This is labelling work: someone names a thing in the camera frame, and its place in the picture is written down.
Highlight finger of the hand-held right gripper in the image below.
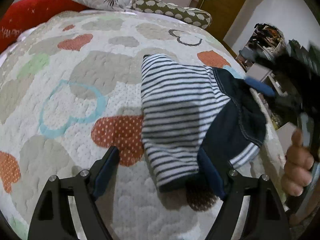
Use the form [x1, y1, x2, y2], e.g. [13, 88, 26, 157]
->
[244, 77, 276, 97]

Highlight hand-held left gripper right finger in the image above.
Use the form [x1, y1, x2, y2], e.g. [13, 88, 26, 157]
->
[197, 150, 292, 240]

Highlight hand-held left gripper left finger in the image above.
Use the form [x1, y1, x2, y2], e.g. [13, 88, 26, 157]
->
[27, 145, 120, 240]

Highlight navy white striped shirt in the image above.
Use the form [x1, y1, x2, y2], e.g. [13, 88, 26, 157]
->
[141, 54, 267, 193]

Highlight person's right hand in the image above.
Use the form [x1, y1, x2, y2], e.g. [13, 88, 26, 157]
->
[281, 129, 315, 196]

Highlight cluttered shoe shelf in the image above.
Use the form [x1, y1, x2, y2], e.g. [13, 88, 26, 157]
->
[236, 23, 285, 71]

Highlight heart patterned quilt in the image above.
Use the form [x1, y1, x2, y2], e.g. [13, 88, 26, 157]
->
[0, 10, 288, 240]

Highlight wooden door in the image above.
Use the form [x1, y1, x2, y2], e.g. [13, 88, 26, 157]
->
[197, 0, 253, 40]

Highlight olive patterned bolster pillow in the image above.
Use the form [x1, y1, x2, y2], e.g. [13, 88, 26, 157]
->
[132, 0, 212, 29]

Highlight white bed sheet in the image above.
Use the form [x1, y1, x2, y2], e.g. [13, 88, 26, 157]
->
[0, 29, 35, 63]

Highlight long red embroidered pillow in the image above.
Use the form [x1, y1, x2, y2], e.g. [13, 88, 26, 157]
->
[0, 0, 88, 53]

